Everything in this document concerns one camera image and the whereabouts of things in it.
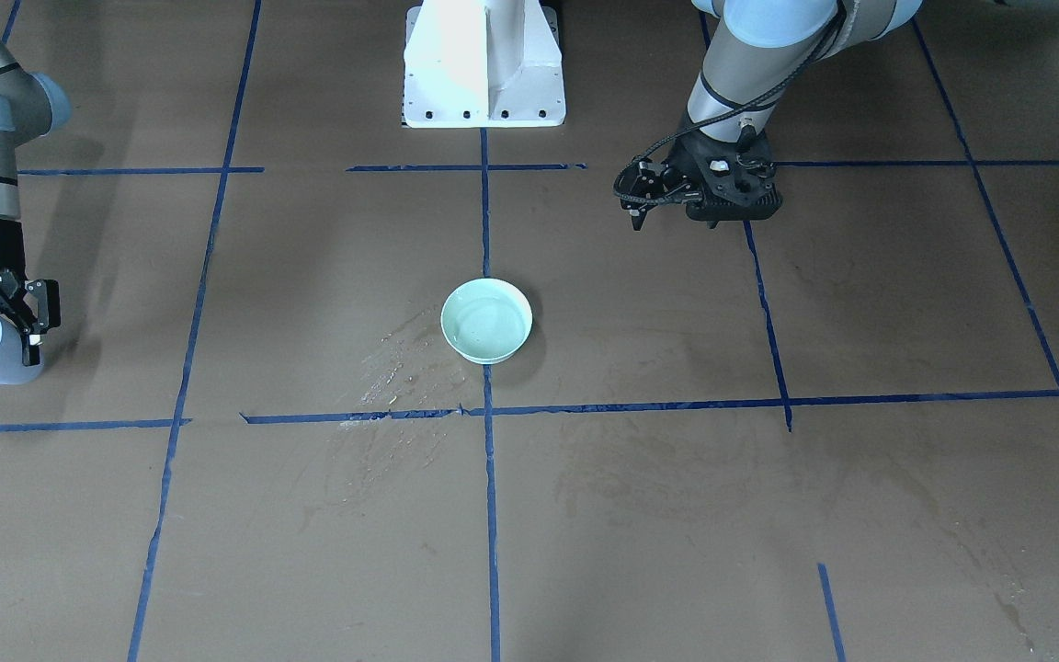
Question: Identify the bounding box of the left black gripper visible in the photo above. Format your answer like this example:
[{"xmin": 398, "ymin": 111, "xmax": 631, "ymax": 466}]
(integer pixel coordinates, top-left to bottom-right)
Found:
[{"xmin": 613, "ymin": 137, "xmax": 723, "ymax": 231}]

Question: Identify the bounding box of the light green bowl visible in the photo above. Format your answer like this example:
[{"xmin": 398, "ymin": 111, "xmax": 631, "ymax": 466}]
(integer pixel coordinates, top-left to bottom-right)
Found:
[{"xmin": 439, "ymin": 278, "xmax": 534, "ymax": 365}]

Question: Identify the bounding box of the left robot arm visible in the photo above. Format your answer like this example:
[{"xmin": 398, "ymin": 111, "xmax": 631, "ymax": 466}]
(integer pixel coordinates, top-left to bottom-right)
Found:
[{"xmin": 612, "ymin": 1, "xmax": 921, "ymax": 230}]

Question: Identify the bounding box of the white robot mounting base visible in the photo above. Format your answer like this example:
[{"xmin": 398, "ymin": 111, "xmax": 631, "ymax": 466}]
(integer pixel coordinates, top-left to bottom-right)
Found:
[{"xmin": 401, "ymin": 1, "xmax": 567, "ymax": 129}]

